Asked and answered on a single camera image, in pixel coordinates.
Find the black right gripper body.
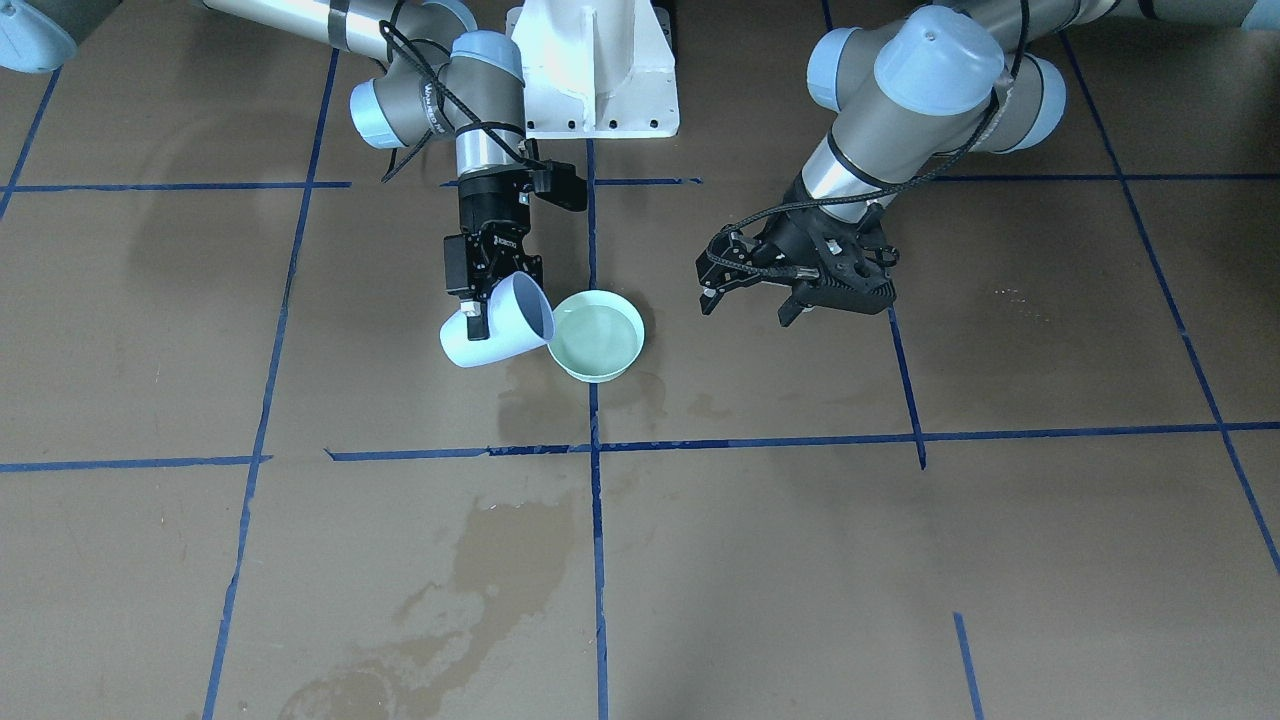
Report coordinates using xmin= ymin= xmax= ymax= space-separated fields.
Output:
xmin=444 ymin=168 xmax=531 ymax=299

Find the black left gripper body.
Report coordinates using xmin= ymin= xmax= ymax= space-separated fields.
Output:
xmin=755 ymin=201 xmax=899 ymax=315

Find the light blue paper cup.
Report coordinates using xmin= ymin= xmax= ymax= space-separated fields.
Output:
xmin=439 ymin=278 xmax=556 ymax=368

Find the mint green bowl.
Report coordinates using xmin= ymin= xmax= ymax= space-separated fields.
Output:
xmin=549 ymin=290 xmax=646 ymax=384

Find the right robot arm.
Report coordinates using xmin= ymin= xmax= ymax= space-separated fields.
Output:
xmin=204 ymin=1 xmax=561 ymax=347

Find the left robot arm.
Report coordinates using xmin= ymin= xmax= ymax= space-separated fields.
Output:
xmin=695 ymin=1 xmax=1277 ymax=325

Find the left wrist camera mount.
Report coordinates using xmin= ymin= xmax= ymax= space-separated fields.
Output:
xmin=695 ymin=231 xmax=805 ymax=282

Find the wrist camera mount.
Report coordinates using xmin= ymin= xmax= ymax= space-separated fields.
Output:
xmin=526 ymin=160 xmax=589 ymax=213
xmin=695 ymin=231 xmax=805 ymax=282

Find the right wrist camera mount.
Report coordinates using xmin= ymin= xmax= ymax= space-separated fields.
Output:
xmin=526 ymin=160 xmax=589 ymax=213

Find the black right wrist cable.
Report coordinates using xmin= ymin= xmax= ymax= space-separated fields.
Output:
xmin=378 ymin=0 xmax=547 ymax=184

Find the white pedestal column base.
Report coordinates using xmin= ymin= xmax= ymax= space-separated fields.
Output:
xmin=506 ymin=1 xmax=681 ymax=140

